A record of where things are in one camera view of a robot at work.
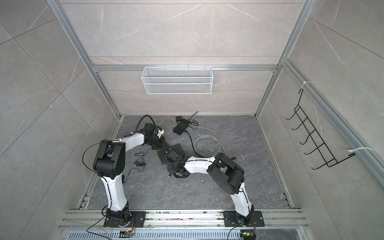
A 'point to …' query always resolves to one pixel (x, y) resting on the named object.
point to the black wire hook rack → (321, 148)
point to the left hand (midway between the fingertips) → (168, 144)
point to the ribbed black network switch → (179, 129)
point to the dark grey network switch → (172, 154)
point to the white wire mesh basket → (177, 80)
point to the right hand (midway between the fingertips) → (172, 164)
